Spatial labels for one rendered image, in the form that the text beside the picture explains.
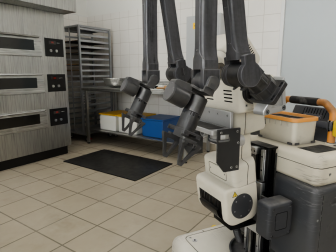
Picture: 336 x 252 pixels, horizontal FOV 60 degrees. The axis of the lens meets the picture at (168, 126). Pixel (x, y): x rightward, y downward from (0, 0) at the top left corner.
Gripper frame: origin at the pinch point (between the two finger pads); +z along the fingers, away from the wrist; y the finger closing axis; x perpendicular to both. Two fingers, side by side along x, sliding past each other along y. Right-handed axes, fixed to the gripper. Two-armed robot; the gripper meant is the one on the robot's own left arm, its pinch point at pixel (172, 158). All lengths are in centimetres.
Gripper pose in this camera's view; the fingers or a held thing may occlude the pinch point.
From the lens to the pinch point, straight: 85.7
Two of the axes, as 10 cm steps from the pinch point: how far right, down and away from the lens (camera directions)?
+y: 4.2, 1.5, -8.9
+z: -3.9, 9.2, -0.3
